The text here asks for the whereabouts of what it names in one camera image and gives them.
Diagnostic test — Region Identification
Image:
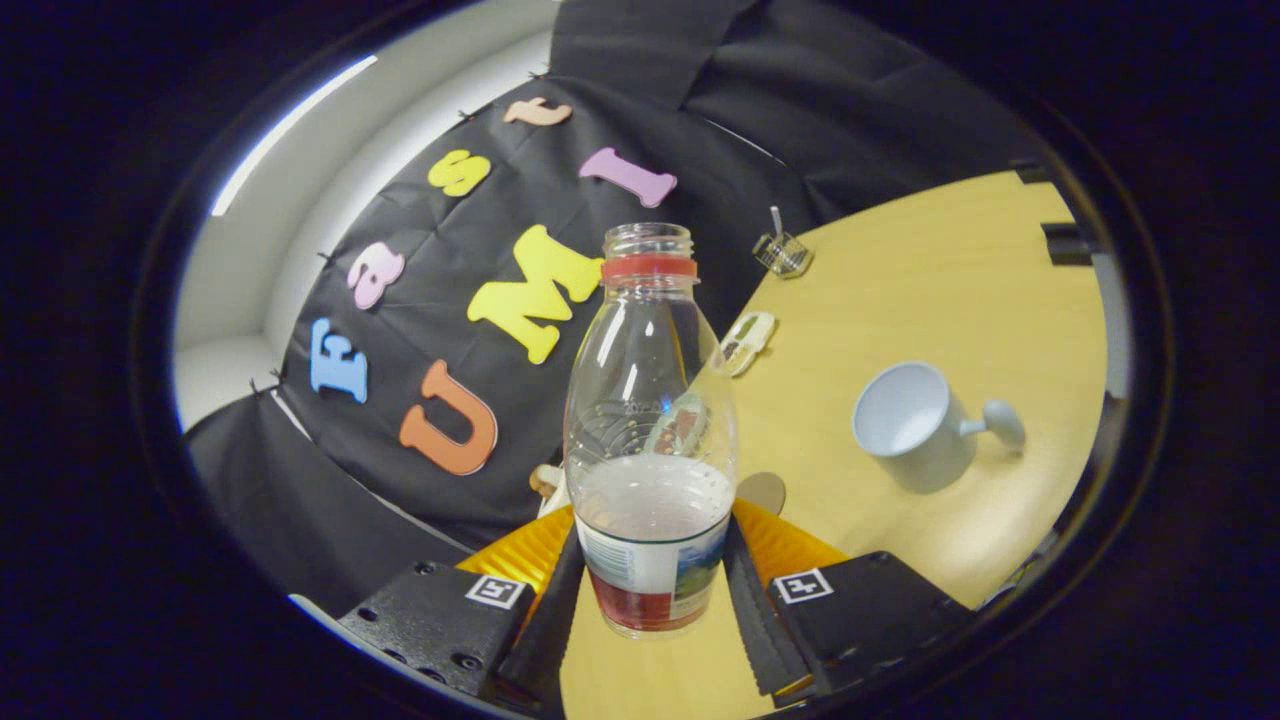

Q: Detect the small oval snack dish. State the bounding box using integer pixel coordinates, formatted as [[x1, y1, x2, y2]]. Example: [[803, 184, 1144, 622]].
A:
[[720, 311, 778, 378]]

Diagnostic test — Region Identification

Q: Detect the round brown coaster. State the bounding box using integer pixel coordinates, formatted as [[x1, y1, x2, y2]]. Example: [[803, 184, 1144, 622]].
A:
[[735, 471, 788, 516]]

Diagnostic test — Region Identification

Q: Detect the wooden table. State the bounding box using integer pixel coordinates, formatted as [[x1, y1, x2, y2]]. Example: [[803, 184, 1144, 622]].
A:
[[560, 170, 1111, 720]]

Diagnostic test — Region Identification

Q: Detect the clear juice bottle red label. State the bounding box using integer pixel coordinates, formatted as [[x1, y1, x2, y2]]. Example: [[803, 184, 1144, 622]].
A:
[[563, 223, 739, 638]]

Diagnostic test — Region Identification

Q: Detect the white cup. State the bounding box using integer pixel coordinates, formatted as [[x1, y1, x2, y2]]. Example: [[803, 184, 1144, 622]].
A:
[[852, 361, 1028, 495]]

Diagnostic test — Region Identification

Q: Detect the small wire mesh basket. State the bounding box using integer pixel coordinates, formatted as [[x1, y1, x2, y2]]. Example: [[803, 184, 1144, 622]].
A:
[[752, 232, 813, 279]]

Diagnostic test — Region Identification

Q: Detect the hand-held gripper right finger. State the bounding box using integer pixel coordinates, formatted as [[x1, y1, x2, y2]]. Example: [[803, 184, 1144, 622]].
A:
[[722, 497, 976, 703]]

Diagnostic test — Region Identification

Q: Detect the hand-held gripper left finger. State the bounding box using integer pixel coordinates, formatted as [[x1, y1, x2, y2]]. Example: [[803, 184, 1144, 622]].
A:
[[335, 503, 593, 716]]

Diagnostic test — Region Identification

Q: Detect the ceiling light panel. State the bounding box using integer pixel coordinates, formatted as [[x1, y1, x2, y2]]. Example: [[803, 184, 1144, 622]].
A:
[[210, 55, 379, 217]]

